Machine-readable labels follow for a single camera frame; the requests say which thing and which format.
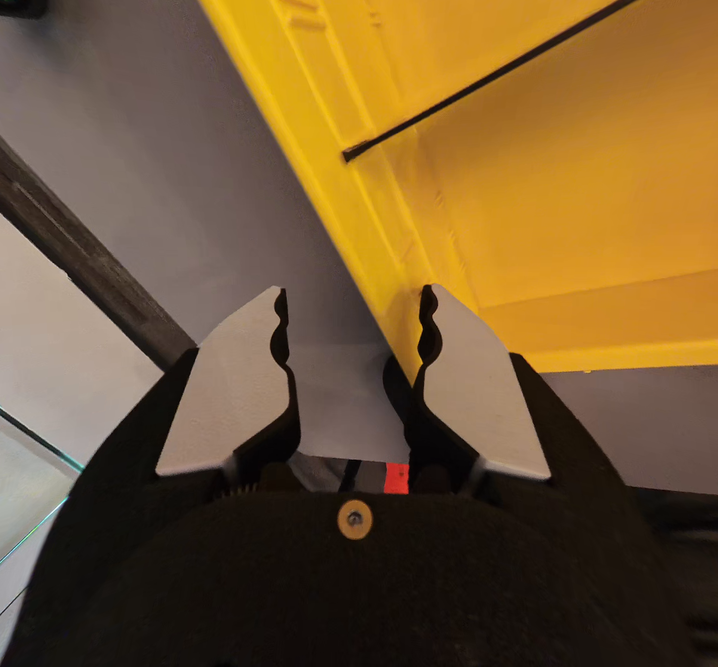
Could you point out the black bin divider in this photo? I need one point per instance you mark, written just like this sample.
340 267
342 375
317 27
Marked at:
527 55

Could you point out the yellow plastic bin with divider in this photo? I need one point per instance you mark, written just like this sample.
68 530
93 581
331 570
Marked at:
561 173

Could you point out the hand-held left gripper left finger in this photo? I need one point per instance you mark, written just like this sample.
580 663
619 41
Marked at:
235 392

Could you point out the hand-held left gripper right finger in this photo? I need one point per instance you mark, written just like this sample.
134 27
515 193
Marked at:
477 397

